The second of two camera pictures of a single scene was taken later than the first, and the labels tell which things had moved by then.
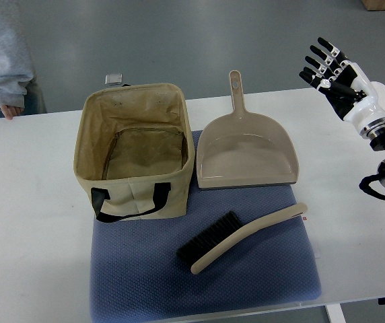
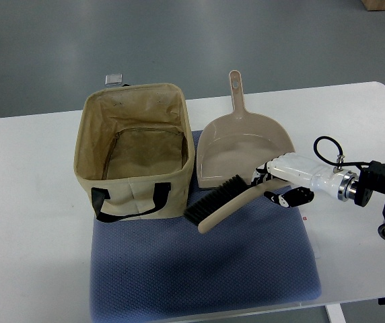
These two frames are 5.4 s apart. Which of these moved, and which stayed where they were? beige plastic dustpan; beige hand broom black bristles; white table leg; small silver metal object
Moved: beige hand broom black bristles
Stayed: beige plastic dustpan; white table leg; small silver metal object
